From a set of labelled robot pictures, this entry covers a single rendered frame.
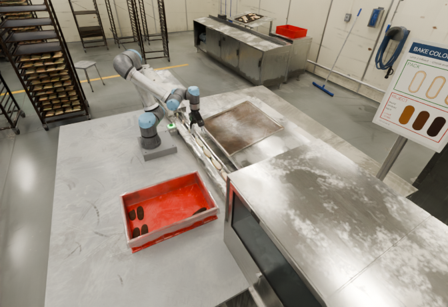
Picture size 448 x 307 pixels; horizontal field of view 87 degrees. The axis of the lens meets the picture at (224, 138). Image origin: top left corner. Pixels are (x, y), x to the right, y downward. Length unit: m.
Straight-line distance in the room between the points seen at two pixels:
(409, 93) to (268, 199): 0.91
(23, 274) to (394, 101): 2.80
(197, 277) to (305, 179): 0.66
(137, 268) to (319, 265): 0.84
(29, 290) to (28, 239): 0.48
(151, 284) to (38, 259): 1.52
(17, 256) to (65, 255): 1.29
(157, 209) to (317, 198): 0.91
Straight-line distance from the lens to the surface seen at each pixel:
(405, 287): 0.87
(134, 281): 1.30
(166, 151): 1.79
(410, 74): 1.45
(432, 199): 2.73
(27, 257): 2.70
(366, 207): 0.99
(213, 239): 1.34
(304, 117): 2.37
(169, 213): 1.45
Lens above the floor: 1.97
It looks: 37 degrees down
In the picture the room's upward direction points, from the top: 2 degrees clockwise
